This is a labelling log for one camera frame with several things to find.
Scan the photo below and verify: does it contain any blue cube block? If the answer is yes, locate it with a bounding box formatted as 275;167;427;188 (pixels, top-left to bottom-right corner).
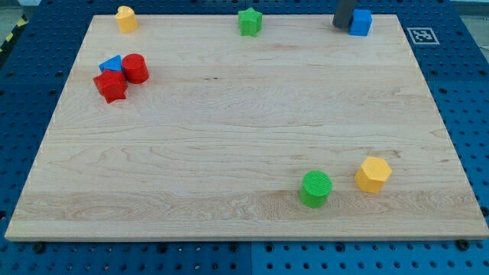
348;9;372;37

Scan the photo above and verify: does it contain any black bolt right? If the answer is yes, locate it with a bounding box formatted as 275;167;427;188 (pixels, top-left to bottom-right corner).
455;239;471;251

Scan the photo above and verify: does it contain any yellow heart block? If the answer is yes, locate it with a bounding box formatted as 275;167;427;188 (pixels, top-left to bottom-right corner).
115;5;138;34

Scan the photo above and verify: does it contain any black bolt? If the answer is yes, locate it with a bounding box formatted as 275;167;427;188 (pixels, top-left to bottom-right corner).
32;242;46;254
455;239;471;251

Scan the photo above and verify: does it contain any blue triangle block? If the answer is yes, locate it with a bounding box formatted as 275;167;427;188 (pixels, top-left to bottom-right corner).
99;55;122;73

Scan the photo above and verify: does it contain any yellow hexagon block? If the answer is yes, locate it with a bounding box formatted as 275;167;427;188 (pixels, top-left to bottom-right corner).
355;157;393;193

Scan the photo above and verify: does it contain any red star block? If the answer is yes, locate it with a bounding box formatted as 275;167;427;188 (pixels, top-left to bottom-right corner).
93;70;128;104

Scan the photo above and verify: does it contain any green cylinder block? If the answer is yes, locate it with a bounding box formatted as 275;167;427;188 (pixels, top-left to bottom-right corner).
299;170;332;209

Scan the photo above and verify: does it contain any green star block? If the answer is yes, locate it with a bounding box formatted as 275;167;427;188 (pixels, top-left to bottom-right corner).
238;8;263;37

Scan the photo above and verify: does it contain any white fiducial marker tag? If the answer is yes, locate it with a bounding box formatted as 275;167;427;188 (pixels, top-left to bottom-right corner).
407;27;439;45

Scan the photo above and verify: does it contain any light wooden board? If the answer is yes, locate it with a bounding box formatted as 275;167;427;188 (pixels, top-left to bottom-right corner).
5;15;488;242

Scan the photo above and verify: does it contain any black bolt left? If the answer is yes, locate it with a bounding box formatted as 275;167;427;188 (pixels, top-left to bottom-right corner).
32;242;46;254

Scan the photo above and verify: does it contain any red cylinder block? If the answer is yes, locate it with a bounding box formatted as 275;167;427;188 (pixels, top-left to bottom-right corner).
121;53;149;84

